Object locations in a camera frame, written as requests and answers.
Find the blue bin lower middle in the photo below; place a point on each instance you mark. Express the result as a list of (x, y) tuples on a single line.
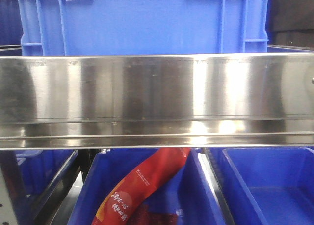
[(187, 195)]

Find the blue bin lower right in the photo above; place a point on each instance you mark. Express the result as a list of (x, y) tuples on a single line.
[(266, 186)]

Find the stainless steel shelf rail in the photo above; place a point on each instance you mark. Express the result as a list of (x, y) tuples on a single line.
[(215, 100)]

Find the light blue crate on shelf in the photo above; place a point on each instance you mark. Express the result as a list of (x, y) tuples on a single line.
[(142, 27)]

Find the red snack package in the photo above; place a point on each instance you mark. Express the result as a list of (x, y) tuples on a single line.
[(142, 181)]

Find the blue bin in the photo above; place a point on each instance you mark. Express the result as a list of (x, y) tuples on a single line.
[(38, 167), (266, 186), (187, 195)]

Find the blue bin lower left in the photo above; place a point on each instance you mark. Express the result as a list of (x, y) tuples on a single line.
[(38, 167)]

